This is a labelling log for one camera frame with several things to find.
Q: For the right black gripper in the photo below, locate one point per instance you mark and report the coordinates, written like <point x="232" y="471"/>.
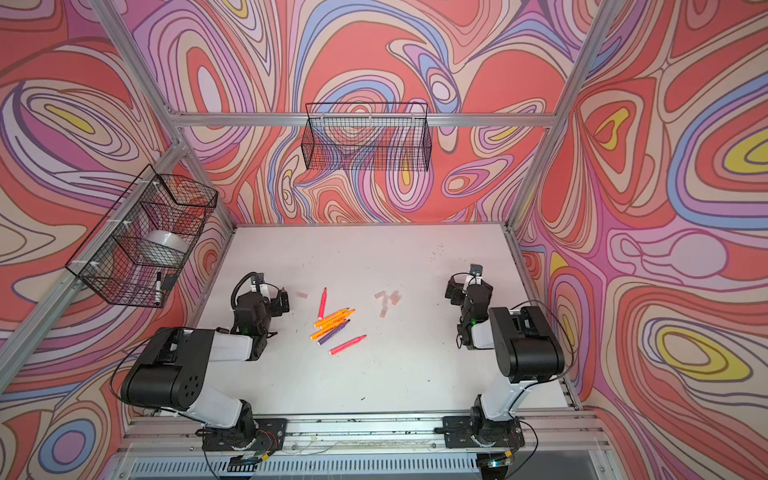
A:
<point x="458" y="290"/>

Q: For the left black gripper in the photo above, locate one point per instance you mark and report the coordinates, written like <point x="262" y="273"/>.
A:
<point x="276" y="302"/>

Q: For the pink highlighter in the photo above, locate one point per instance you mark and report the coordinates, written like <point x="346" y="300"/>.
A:
<point x="322" y="305"/>
<point x="338" y="349"/>

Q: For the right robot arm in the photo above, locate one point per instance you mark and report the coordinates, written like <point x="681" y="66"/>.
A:
<point x="527" y="354"/>

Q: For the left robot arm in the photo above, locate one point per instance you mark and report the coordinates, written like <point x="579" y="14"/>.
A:
<point x="170" y="373"/>

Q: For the orange highlighter top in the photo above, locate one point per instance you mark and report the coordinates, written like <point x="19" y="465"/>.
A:
<point x="336" y="315"/>

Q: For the orange highlighter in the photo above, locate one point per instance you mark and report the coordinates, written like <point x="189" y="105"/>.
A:
<point x="347" y="315"/>
<point x="326" y="329"/>
<point x="336" y="315"/>

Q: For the purple highlighter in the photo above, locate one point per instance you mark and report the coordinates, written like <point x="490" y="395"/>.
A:
<point x="333" y="331"/>

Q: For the black marker in basket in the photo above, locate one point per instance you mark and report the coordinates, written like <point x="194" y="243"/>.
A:
<point x="158" y="299"/>

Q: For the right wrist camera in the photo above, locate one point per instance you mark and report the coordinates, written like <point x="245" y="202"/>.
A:
<point x="476" y="270"/>

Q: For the left black wire basket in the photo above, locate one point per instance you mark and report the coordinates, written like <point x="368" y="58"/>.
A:
<point x="113" y="267"/>

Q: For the black wire basket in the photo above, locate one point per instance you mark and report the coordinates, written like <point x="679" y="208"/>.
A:
<point x="113" y="267"/>
<point x="367" y="136"/>

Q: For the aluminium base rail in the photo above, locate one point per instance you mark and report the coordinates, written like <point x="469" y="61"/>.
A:
<point x="414" y="432"/>

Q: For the back black wire basket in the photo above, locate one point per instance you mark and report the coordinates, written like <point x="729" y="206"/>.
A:
<point x="367" y="136"/>

